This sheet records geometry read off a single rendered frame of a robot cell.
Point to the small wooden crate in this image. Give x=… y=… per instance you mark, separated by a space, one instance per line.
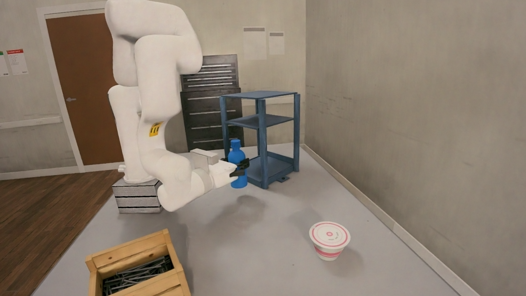
x=134 y=263

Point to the blue shelving unit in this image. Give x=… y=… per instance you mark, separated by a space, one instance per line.
x=267 y=167

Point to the blue bottle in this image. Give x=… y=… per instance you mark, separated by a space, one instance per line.
x=235 y=156

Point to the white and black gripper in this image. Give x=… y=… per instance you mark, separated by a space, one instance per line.
x=223 y=172

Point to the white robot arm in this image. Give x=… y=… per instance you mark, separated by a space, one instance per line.
x=147 y=59

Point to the white yogurt cup with pink stripes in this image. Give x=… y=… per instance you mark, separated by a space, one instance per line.
x=329 y=239

